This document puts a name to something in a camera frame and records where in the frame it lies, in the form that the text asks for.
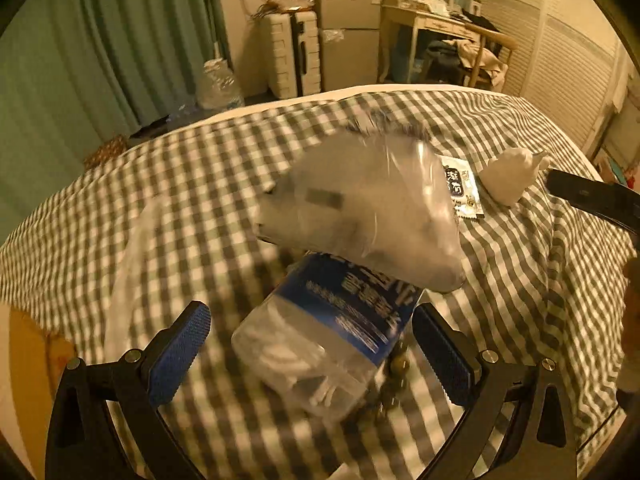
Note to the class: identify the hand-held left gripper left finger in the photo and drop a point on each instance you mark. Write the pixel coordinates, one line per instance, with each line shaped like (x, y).
(177, 355)

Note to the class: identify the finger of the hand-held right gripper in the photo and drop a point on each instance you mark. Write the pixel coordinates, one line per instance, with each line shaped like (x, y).
(595, 197)

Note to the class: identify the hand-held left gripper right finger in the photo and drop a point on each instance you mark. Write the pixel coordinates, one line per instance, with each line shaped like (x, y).
(447, 355)

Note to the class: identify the clear bottle with blue label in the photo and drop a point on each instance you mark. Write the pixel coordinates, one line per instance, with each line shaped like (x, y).
(325, 320)

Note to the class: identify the brown cardboard box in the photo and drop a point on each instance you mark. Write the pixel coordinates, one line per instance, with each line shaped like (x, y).
(35, 355)

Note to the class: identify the grey translucent plastic bag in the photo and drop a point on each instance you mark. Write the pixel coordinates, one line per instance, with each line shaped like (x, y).
(360, 210)

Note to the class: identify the person's right hand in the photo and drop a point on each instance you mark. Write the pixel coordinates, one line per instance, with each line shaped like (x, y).
(631, 330)

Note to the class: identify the clear plastic bag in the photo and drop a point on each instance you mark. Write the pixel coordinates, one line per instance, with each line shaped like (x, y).
(135, 270)

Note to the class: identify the white printed sachet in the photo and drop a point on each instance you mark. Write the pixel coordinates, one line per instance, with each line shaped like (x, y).
(467, 190)

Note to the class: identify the white louvered closet door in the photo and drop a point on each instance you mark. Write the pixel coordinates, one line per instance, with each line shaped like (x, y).
(565, 45)

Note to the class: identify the green checkered blanket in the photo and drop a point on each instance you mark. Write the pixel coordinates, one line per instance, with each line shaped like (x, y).
(200, 185)

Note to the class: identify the wooden chair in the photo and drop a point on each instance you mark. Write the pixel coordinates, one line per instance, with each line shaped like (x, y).
(492, 40)

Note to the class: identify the pile of clothes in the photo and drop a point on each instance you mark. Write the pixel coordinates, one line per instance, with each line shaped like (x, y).
(465, 60)

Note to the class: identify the brown patterned basket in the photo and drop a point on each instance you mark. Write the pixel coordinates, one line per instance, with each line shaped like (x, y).
(102, 151)

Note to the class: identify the flat black object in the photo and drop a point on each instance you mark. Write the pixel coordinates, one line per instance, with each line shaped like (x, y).
(150, 129)

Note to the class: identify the cream dressing table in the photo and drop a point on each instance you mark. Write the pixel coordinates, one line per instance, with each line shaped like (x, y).
(430, 20)

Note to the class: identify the large clear water jug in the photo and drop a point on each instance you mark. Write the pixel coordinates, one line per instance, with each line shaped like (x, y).
(220, 87)

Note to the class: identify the grey small fridge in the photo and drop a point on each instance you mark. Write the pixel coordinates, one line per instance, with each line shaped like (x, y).
(350, 35)

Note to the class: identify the green curtain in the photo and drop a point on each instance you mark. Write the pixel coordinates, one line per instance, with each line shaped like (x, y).
(100, 60)

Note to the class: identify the white suitcase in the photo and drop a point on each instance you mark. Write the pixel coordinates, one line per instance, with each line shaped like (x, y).
(287, 55)

